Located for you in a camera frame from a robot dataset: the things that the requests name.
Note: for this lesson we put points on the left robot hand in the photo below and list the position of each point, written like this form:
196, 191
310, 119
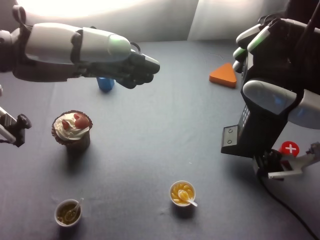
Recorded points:
75, 45

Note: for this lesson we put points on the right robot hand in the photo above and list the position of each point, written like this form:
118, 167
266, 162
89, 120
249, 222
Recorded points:
270, 96

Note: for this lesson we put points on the blue hexagonal block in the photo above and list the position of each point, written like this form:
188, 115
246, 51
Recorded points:
105, 83

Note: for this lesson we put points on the orange triangle block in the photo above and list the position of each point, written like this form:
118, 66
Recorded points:
223, 75

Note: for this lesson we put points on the red cylinder with white cross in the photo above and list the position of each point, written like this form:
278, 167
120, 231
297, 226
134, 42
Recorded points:
290, 148

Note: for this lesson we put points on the toy cupcake with red heart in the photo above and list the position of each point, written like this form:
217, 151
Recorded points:
71, 130

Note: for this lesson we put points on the white backdrop sheet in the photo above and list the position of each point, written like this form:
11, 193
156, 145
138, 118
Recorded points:
162, 20

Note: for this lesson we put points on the grey table cloth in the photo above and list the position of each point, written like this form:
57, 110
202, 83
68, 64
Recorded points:
140, 140

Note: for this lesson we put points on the white spoon in yellow bowl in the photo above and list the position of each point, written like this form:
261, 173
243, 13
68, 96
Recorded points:
183, 193

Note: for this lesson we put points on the small bowl with yellow food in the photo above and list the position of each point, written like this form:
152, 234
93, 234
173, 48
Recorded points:
182, 193

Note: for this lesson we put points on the white spoon in green bowl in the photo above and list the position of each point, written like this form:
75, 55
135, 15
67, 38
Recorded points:
75, 207

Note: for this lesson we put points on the small bowl with green food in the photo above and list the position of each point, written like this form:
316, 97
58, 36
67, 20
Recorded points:
67, 212

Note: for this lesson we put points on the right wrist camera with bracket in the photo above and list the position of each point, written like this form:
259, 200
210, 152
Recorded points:
292, 166

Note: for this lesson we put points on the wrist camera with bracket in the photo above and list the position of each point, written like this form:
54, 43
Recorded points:
21, 125
292, 166

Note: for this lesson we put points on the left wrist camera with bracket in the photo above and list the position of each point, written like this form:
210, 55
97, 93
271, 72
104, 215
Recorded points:
21, 125

